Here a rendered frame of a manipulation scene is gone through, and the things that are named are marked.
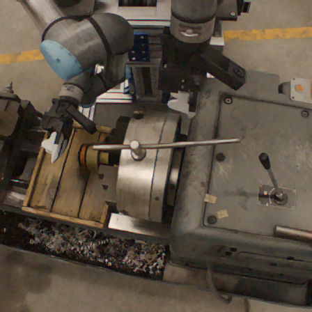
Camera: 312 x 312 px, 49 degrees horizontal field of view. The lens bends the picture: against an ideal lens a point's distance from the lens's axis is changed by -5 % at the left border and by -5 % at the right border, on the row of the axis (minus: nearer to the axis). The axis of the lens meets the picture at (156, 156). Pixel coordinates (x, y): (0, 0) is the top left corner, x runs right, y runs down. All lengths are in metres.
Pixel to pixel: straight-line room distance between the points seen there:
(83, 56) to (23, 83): 1.84
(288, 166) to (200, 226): 0.26
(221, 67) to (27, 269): 1.81
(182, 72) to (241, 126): 0.31
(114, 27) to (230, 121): 0.37
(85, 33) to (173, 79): 0.31
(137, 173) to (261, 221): 0.32
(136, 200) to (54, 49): 0.43
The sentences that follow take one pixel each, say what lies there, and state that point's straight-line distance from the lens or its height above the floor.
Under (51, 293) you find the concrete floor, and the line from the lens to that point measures 2.17.
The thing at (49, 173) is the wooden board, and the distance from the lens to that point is 1.31.
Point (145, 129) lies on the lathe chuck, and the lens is 0.92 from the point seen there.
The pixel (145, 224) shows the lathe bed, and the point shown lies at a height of 0.86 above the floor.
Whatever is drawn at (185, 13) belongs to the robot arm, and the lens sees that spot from 0.58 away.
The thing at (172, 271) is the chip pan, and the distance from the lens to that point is 1.52.
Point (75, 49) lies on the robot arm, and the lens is 0.89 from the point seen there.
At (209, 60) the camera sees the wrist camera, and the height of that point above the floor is 1.55.
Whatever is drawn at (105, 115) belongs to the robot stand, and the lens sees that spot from 2.14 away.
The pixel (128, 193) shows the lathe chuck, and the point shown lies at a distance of 0.92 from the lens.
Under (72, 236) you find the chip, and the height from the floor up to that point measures 0.59.
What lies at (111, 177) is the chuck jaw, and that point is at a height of 1.10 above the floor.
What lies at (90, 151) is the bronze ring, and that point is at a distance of 1.04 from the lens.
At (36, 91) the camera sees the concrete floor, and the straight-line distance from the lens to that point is 2.63.
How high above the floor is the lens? 2.06
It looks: 68 degrees down
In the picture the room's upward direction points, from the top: 6 degrees counter-clockwise
